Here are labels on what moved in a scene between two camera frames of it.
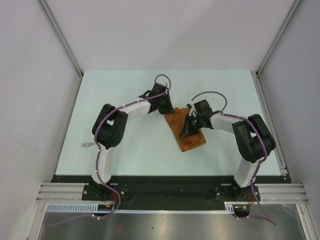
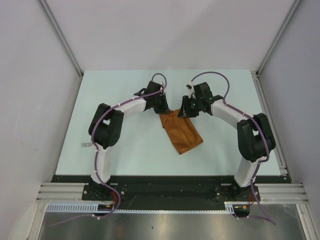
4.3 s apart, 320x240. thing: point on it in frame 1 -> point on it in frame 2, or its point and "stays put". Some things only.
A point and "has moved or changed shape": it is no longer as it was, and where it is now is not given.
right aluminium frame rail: x=286 y=192 stays put
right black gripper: x=187 y=130 -> x=185 y=111
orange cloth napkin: x=187 y=142 has moved or changed shape
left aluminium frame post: x=62 y=35 stays put
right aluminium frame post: x=288 y=18 stays put
